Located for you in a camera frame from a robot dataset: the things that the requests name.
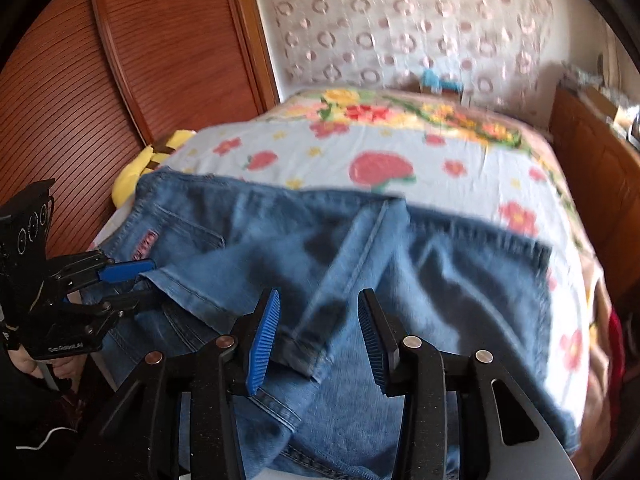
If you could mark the long wooden low cabinet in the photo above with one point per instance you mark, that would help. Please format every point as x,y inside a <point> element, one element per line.
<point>595,170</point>

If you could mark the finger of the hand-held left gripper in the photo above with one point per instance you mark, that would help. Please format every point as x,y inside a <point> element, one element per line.
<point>125,304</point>
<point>125,270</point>

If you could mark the person's left hand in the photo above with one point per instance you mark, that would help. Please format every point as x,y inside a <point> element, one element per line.
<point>22,362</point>

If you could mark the red cloth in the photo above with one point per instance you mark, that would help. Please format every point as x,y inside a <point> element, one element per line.
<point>616,350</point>

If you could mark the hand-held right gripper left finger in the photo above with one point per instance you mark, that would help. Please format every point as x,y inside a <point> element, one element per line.
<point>262,345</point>

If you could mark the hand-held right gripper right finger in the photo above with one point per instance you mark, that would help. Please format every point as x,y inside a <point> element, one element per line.
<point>372,340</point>

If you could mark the strawberry print white sheet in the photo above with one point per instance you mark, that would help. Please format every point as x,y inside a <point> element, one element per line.
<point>325,160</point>

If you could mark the floral cardboard box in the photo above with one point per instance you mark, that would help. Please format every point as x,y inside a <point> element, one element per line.
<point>605,102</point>

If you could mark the blue denim pants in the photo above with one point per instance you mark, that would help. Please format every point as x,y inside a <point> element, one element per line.
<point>450,285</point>

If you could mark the floral blanket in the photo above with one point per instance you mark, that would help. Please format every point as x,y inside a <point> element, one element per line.
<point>590,310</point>

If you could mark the circle pattern sheer curtain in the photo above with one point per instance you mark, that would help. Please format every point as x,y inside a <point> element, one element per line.
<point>400,20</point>

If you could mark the yellow plush toy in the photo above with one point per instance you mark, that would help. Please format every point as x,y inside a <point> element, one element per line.
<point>135,170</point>

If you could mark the wooden slatted wardrobe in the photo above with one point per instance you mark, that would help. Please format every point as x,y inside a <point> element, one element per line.
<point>150,85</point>

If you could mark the cardboard box with blue bag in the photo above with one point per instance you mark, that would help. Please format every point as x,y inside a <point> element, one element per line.
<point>440,85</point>

